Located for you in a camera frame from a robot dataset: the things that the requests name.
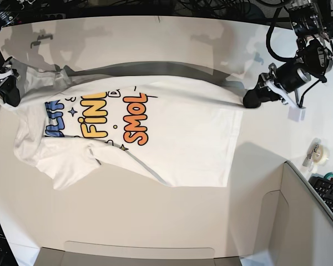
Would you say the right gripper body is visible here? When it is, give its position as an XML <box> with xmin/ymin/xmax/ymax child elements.
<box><xmin>0</xmin><ymin>57</ymin><xmax>17</xmax><ymax>88</ymax></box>

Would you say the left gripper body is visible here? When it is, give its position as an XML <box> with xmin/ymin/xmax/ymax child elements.
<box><xmin>256</xmin><ymin>63</ymin><xmax>305</xmax><ymax>108</ymax></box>

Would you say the white printed t-shirt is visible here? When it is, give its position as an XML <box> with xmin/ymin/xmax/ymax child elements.
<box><xmin>0</xmin><ymin>59</ymin><xmax>243</xmax><ymax>190</ymax></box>

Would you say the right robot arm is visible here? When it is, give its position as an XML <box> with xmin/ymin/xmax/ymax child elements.
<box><xmin>0</xmin><ymin>51</ymin><xmax>21</xmax><ymax>107</ymax></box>

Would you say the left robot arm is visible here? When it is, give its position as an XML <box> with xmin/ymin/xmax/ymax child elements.
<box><xmin>243</xmin><ymin>1</ymin><xmax>333</xmax><ymax>111</ymax></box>

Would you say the clear tape dispenser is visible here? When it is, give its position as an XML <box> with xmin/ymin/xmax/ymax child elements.
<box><xmin>302</xmin><ymin>138</ymin><xmax>330</xmax><ymax>173</ymax></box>

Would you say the green tape roll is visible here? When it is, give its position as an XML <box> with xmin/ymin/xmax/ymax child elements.
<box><xmin>324</xmin><ymin>172</ymin><xmax>333</xmax><ymax>182</ymax></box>

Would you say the black computer keyboard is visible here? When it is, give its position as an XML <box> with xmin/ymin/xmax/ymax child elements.
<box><xmin>309</xmin><ymin>175</ymin><xmax>333</xmax><ymax>213</ymax></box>

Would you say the grey cardboard box right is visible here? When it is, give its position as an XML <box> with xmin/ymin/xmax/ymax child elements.
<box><xmin>240</xmin><ymin>161</ymin><xmax>333</xmax><ymax>265</ymax></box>

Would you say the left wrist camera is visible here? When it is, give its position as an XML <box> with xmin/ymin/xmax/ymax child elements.
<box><xmin>288</xmin><ymin>107</ymin><xmax>306</xmax><ymax>122</ymax></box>

